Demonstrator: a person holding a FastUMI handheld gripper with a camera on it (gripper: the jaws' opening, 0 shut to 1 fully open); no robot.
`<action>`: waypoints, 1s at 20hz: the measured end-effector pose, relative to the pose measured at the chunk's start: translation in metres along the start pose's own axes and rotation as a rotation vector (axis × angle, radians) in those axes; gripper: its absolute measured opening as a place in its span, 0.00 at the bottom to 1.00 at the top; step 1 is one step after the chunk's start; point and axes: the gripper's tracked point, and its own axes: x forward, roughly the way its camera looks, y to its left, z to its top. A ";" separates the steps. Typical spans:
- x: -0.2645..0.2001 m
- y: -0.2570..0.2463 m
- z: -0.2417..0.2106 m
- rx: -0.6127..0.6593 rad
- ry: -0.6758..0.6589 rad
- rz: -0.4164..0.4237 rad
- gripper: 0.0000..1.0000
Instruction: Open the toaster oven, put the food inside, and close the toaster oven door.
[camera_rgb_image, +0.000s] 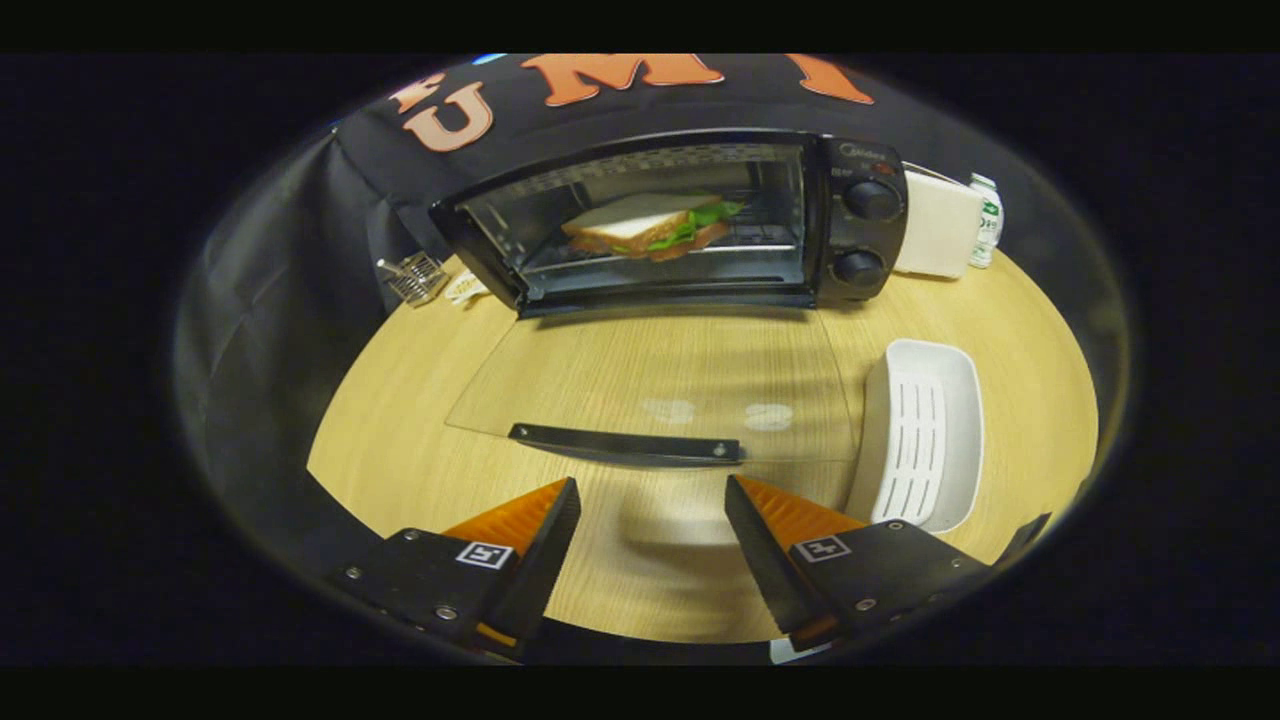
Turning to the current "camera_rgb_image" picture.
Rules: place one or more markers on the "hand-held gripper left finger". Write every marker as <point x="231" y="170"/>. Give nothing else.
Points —
<point x="545" y="560"/>

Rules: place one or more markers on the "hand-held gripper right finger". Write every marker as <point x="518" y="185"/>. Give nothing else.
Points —
<point x="765" y="560"/>

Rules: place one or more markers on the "black toaster oven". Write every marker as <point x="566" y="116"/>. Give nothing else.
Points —
<point x="865" y="235"/>

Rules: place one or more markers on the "lettuce sandwich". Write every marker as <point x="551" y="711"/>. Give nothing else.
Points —
<point x="640" y="225"/>

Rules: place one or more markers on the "white pop-up toaster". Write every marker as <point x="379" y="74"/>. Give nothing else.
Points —
<point x="935" y="225"/>

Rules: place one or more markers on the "white slotted plastic tray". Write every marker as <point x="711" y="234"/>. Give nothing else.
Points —
<point x="920" y="440"/>

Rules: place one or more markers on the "white milk bottle green label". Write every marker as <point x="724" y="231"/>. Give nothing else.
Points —
<point x="988" y="225"/>

